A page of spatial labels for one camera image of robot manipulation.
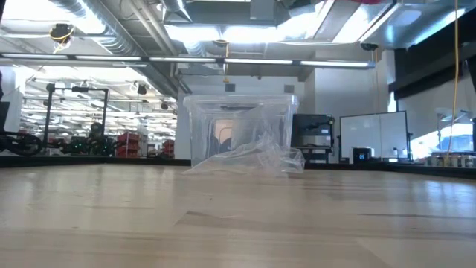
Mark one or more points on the clear plastic bag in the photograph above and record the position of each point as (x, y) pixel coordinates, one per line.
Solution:
(260, 160)

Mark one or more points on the red elastic bandage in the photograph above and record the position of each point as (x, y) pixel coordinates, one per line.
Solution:
(366, 1)

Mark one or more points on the black background robot arm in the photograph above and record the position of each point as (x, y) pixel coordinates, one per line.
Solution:
(24, 143)

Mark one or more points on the clear plastic storage bin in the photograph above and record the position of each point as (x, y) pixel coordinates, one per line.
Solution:
(208, 123)

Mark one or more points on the red storage shelf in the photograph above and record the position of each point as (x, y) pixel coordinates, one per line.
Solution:
(127, 145)
(168, 149)

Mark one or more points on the black cabinet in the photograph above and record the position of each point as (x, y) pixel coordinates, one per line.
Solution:
(312, 130)

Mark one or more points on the long ceiling light bar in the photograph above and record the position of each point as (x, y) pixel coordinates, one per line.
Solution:
(186, 59)

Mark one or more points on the small black box blue display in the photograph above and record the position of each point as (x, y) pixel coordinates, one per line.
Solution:
(361, 155)

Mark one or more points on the white whiteboard on stand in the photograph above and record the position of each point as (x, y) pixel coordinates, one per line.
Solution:
(372, 134)

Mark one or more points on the grey square wall speaker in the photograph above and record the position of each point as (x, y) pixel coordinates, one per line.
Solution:
(289, 89)
(230, 88)

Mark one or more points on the black metal stand frame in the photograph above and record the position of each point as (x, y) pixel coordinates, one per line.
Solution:
(104, 111)

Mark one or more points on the black dome ceiling camera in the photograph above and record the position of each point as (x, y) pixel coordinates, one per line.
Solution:
(369, 47)

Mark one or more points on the silver ceiling air duct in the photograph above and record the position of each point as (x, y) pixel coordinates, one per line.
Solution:
(111, 33)

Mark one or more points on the black table edge frame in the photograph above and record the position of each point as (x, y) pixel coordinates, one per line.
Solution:
(409, 171)

